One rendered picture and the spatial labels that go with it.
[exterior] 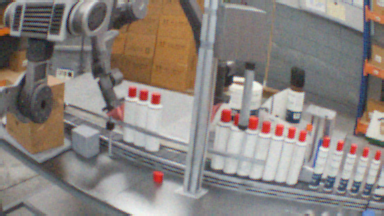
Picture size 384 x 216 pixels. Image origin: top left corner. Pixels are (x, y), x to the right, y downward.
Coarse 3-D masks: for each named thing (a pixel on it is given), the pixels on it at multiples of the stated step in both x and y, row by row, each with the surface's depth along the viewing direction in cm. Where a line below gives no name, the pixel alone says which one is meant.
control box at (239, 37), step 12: (228, 12) 162; (240, 12) 164; (252, 12) 166; (264, 12) 168; (228, 24) 163; (240, 24) 165; (252, 24) 168; (264, 24) 170; (216, 36) 167; (228, 36) 165; (240, 36) 167; (252, 36) 169; (264, 36) 171; (216, 48) 168; (228, 48) 166; (240, 48) 168; (252, 48) 170; (264, 48) 173; (228, 60) 168; (240, 60) 169; (252, 60) 172; (264, 60) 174
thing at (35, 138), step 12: (12, 84) 184; (48, 84) 186; (60, 84) 189; (60, 96) 191; (60, 108) 193; (12, 120) 189; (48, 120) 187; (60, 120) 194; (12, 132) 192; (24, 132) 182; (36, 132) 182; (48, 132) 189; (60, 132) 196; (24, 144) 184; (36, 144) 183; (48, 144) 190; (60, 144) 197
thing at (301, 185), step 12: (72, 120) 221; (84, 120) 223; (108, 132) 215; (132, 144) 207; (168, 156) 202; (180, 156) 203; (204, 168) 195; (252, 180) 186; (324, 192) 173; (336, 192) 172; (348, 192) 171; (360, 192) 170
